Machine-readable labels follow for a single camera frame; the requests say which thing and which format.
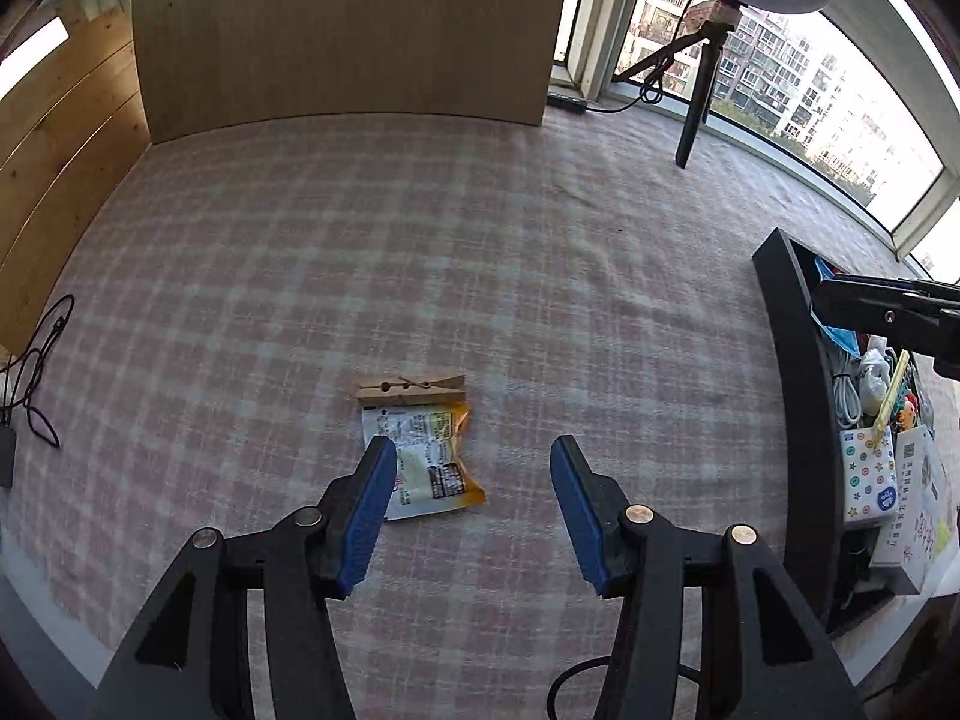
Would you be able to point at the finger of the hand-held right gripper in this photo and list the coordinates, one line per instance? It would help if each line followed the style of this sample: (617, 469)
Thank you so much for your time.
(885, 311)

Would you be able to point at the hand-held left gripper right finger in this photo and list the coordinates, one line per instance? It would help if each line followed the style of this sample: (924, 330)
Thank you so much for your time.
(581, 510)

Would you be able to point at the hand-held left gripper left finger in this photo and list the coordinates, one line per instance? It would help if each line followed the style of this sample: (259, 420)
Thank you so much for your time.
(371, 510)

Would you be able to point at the white orange creamer sachet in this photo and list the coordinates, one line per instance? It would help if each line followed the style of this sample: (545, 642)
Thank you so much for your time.
(427, 457)

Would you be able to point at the black storage box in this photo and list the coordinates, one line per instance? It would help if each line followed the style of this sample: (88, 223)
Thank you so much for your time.
(802, 390)

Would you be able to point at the blue face mask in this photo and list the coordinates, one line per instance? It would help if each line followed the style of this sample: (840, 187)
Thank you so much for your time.
(844, 341)

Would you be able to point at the yellow plastic stick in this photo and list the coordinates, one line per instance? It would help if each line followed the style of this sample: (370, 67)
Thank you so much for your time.
(892, 390)

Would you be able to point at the wooden clothespin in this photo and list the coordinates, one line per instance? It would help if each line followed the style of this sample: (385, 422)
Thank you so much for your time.
(420, 388)

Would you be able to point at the dotted tissue pack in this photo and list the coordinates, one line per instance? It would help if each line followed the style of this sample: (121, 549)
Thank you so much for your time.
(866, 472)

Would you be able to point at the white printed carton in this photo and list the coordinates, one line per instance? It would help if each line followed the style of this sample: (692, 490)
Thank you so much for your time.
(919, 510)

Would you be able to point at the pink plaid tablecloth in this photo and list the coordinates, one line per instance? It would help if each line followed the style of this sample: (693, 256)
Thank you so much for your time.
(450, 255)

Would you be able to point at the black tripod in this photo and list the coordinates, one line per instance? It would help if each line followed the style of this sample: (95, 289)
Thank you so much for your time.
(694, 120)

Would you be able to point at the black extension socket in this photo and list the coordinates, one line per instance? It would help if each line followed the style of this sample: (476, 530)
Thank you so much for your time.
(566, 100)

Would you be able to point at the pine plank panel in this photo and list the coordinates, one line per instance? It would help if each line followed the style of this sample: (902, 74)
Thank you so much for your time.
(67, 150)

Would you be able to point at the light wooden board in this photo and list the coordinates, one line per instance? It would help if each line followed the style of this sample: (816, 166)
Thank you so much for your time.
(337, 30)

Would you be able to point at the white window frame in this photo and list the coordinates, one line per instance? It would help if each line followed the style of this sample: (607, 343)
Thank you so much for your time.
(607, 15)

